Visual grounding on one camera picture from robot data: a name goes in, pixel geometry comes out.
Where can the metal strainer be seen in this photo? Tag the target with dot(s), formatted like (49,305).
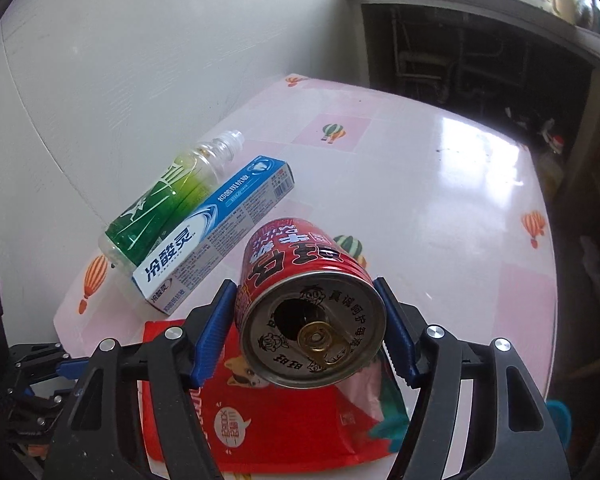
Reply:
(591,15)

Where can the blue white toothpaste box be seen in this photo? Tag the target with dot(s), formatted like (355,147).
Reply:
(210,240)

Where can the cream mug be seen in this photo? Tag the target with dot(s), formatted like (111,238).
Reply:
(562,2)

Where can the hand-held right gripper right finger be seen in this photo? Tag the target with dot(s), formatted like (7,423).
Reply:
(397,332)

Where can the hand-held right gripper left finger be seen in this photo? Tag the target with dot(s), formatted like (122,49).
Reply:
(212,330)

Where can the green plastic bottle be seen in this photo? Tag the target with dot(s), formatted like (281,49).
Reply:
(150,205)

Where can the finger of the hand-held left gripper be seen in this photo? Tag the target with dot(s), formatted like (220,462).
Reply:
(35,410)
(70,366)

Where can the red drink can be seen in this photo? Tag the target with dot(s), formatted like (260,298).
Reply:
(300,270)

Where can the small red-capped bottle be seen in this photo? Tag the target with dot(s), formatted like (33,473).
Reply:
(555,142)

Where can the red snack bag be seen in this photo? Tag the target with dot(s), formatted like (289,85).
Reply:
(300,425)

